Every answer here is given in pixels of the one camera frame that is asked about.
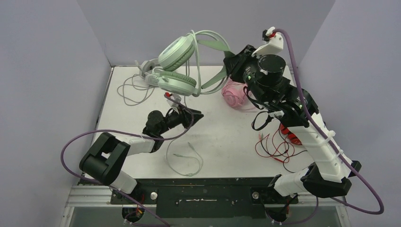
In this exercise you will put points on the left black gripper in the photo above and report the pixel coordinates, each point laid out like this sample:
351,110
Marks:
185,117

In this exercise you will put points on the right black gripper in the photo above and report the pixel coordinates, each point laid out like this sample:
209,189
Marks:
237,62

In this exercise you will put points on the pink cat-ear headphones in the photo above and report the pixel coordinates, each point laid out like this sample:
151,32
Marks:
235,97

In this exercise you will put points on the mint green headphones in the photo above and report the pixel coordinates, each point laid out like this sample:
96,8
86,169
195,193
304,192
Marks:
178,69

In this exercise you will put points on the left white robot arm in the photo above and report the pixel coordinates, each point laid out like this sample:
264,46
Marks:
105,158

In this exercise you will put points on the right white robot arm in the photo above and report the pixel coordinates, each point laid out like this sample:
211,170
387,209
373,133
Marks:
330,172

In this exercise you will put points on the red and black headphones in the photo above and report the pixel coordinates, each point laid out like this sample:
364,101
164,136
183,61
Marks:
280,145

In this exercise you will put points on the white gaming headset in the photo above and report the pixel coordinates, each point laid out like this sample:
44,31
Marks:
145,71

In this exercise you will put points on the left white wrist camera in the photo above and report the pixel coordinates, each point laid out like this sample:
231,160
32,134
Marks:
174,100

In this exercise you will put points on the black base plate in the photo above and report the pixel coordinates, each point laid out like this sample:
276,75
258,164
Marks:
214,197

